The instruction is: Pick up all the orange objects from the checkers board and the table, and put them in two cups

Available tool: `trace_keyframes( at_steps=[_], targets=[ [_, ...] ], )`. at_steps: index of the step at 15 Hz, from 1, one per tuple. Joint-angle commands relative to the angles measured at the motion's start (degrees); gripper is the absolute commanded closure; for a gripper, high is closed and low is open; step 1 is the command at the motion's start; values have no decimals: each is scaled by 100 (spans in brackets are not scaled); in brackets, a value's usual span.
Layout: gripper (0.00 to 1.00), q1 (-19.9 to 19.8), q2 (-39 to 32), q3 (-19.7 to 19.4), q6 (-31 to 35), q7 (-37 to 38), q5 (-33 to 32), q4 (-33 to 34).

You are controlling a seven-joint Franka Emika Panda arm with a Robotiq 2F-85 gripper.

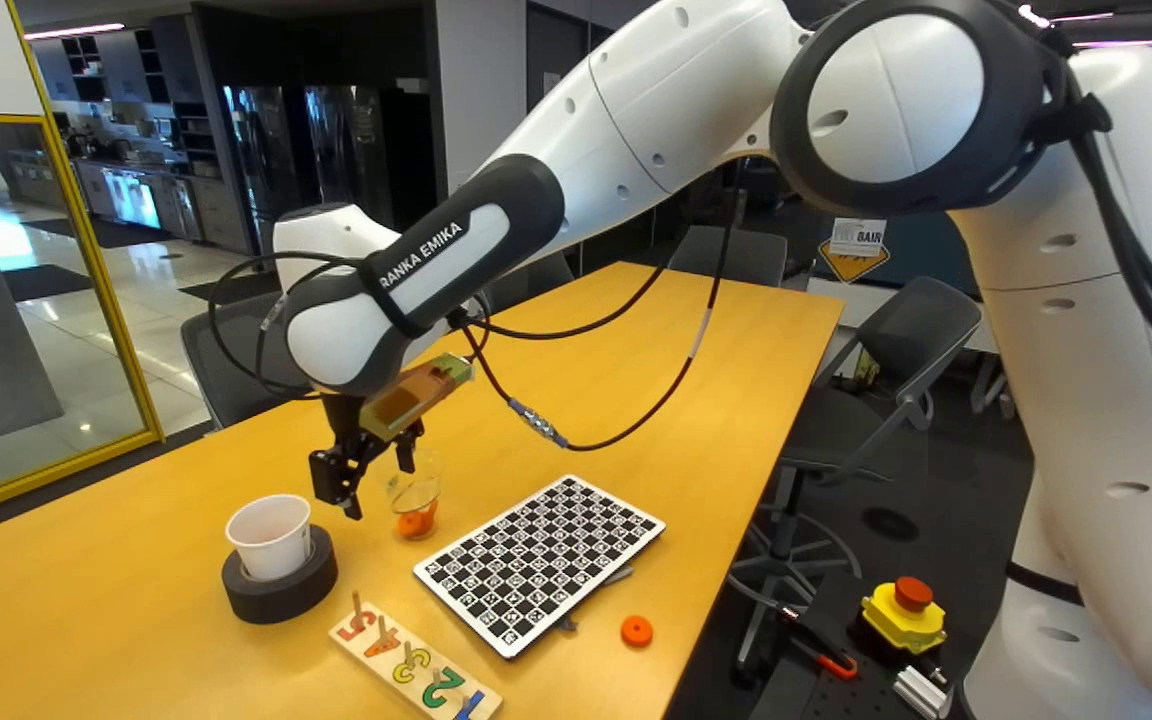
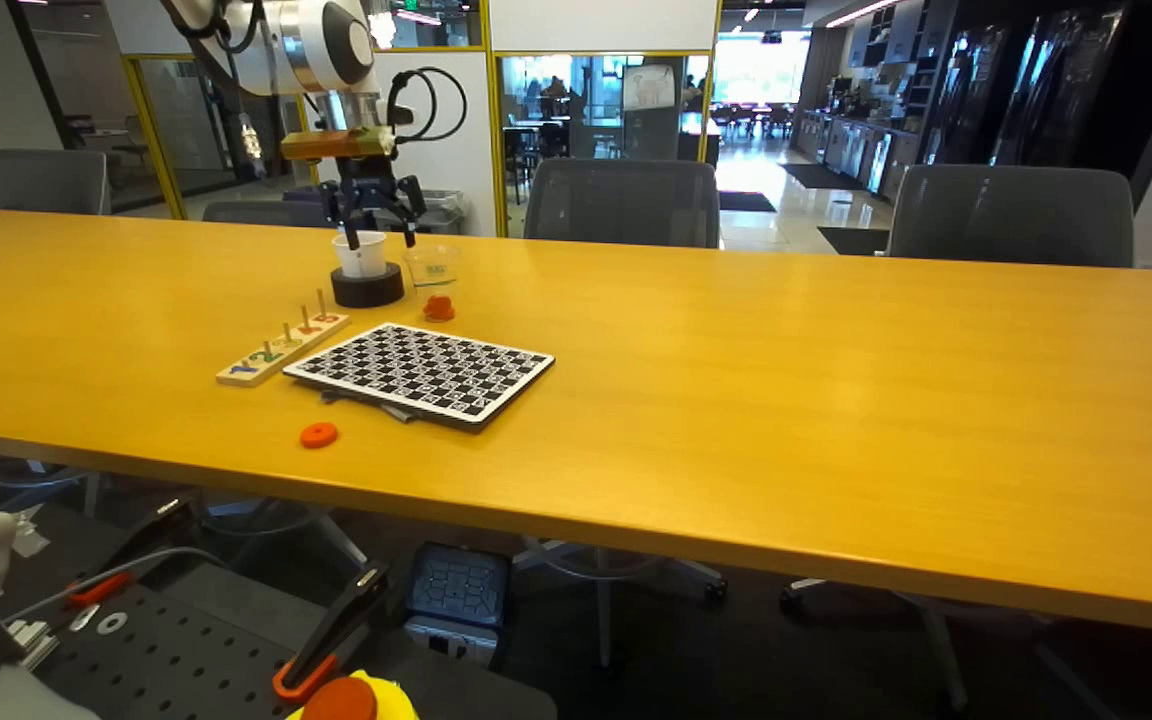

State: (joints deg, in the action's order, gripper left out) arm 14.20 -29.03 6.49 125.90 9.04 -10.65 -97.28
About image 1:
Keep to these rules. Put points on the black white checkerboard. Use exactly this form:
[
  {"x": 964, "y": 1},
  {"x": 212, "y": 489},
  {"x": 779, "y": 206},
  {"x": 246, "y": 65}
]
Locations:
[{"x": 562, "y": 523}]

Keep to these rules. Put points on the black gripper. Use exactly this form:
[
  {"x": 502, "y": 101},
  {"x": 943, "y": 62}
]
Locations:
[{"x": 349, "y": 425}]

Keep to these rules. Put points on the white sign card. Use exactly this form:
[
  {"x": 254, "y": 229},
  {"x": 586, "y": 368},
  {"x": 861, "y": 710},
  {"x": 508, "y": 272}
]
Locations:
[{"x": 859, "y": 241}]

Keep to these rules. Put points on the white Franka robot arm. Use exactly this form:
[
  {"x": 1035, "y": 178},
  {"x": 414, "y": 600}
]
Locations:
[{"x": 657, "y": 94}]

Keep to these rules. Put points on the white paper cup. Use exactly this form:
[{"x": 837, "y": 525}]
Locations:
[{"x": 265, "y": 534}]

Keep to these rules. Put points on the clear plastic cup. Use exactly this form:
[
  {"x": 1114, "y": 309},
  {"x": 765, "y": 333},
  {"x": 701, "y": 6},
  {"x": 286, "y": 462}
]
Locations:
[{"x": 414, "y": 489}]

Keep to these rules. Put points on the small grey metal box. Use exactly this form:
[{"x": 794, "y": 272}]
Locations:
[{"x": 925, "y": 694}]

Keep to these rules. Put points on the yellow emergency stop button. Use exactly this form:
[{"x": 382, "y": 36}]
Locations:
[{"x": 904, "y": 622}]

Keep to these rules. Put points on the grey office chair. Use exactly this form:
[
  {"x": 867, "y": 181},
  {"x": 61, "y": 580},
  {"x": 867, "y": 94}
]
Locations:
[
  {"x": 750, "y": 255},
  {"x": 237, "y": 380}
]

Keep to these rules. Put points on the orange black bar clamp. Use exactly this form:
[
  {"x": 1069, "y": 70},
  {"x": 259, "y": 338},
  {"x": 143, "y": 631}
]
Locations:
[{"x": 821, "y": 659}]

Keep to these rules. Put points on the tan wrist camera mount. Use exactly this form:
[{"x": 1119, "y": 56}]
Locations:
[{"x": 414, "y": 396}]

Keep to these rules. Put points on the wooden number puzzle board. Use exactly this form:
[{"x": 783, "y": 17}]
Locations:
[{"x": 403, "y": 663}]

